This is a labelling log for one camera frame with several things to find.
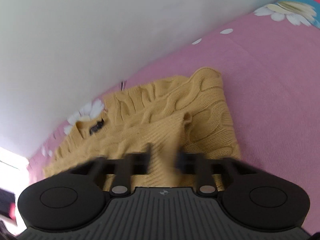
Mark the yellow cable-knit cardigan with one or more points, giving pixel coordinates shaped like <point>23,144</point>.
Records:
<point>171,114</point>

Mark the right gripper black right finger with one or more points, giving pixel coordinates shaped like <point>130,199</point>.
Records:
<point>197,165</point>

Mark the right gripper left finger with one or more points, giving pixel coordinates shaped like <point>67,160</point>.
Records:
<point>132,164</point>

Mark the pink floral bed sheet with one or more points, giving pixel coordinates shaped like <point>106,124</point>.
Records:
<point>269,61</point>

